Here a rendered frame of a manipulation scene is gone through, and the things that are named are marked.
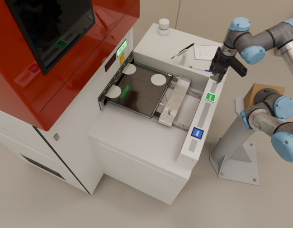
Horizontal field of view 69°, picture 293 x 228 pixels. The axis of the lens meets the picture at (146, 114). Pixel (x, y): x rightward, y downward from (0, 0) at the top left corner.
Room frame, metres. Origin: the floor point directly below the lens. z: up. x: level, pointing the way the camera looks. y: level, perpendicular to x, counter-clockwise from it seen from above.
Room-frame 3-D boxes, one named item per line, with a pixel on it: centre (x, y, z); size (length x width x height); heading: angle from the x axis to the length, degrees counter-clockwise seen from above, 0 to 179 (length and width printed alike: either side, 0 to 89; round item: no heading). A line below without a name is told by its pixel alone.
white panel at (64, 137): (0.76, 0.27, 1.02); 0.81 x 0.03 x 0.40; 159
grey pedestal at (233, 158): (0.81, -0.83, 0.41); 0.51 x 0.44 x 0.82; 83
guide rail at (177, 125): (0.72, -0.02, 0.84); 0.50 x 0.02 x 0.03; 69
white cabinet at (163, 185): (0.89, -0.13, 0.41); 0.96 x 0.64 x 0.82; 159
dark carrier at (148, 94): (0.89, 0.08, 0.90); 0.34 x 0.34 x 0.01; 69
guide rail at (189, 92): (0.97, -0.12, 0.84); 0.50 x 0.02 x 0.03; 69
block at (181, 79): (0.96, -0.24, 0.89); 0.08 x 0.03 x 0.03; 69
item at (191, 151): (0.66, -0.32, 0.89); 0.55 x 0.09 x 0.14; 159
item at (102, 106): (0.92, 0.20, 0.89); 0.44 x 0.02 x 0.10; 159
